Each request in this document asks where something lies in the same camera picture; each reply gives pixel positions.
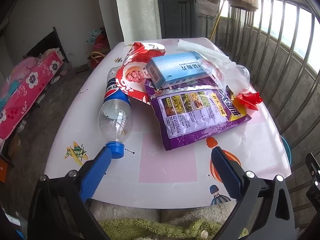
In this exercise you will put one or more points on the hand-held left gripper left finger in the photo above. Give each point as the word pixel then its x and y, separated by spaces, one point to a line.
pixel 95 173

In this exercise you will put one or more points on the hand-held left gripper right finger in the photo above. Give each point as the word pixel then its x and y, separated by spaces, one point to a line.
pixel 225 173

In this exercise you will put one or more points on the blue plastic basket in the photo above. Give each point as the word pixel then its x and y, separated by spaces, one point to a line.
pixel 287 150

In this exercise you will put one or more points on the clear plastic bottle blue label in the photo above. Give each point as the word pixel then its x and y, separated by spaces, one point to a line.
pixel 115 120

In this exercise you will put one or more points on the purple noodle bag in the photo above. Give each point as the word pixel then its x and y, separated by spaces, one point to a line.
pixel 200 120

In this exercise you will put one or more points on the clear bag with red print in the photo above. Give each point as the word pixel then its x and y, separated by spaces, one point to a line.
pixel 217 72

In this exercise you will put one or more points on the light blue medicine box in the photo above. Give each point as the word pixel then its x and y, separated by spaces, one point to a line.
pixel 175 67

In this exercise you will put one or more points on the pink printed tablecloth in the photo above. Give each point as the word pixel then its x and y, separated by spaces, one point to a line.
pixel 165 165

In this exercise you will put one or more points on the red crumpled wrapper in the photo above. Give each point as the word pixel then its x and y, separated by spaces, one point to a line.
pixel 248 101

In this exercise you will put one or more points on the fluffy green white garment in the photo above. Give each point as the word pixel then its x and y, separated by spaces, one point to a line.
pixel 150 227

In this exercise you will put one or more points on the cardboard box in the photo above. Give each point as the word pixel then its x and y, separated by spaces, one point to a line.
pixel 15 145

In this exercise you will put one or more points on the clear plastic cup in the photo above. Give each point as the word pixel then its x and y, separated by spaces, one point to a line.
pixel 242 76

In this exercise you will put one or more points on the red snack bag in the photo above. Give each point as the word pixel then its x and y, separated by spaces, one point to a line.
pixel 132 75

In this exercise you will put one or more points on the pink floral blanket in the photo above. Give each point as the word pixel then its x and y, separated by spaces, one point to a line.
pixel 22 90

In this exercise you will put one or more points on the white crumpled plastic bag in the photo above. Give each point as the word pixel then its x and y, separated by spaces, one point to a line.
pixel 190 46

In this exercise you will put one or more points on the dark headboard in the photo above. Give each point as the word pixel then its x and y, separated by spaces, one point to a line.
pixel 47 42

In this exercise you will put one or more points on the yellow pole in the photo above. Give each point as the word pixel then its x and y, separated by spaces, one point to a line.
pixel 217 20

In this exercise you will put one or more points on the metal balcony railing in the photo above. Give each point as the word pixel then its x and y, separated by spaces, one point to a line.
pixel 282 27

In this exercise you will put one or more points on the white patterned curtain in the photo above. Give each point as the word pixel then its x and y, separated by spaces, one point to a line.
pixel 137 10

